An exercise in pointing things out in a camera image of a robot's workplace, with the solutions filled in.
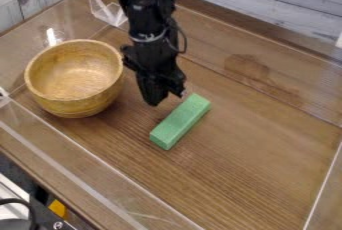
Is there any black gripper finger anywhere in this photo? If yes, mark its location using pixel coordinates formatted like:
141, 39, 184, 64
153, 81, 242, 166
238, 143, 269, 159
137, 73, 169, 106

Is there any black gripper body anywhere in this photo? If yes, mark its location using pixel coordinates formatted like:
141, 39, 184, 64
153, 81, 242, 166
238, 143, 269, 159
121, 33, 186, 97

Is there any green rectangular block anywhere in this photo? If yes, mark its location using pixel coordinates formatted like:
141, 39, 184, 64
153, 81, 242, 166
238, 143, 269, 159
150, 94, 212, 150

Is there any brown wooden bowl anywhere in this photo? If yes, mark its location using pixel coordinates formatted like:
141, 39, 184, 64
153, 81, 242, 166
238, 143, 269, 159
25, 39, 125, 118

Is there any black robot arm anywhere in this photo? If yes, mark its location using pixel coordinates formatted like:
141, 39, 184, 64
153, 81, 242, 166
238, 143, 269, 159
118, 0, 188, 106

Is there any black device with yellow label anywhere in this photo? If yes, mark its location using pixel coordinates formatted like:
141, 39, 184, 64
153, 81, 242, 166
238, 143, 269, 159
30, 190, 97, 230

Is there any clear acrylic corner bracket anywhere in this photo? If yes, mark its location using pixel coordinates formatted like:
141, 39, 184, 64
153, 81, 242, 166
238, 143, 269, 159
89, 0, 127, 27
0, 86, 11, 109

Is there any clear acrylic left corner bracket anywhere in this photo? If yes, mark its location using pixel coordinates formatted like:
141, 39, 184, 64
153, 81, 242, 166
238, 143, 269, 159
0, 86, 11, 109

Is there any black cable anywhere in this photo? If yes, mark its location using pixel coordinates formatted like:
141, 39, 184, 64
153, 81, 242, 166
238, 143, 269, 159
0, 197, 39, 230

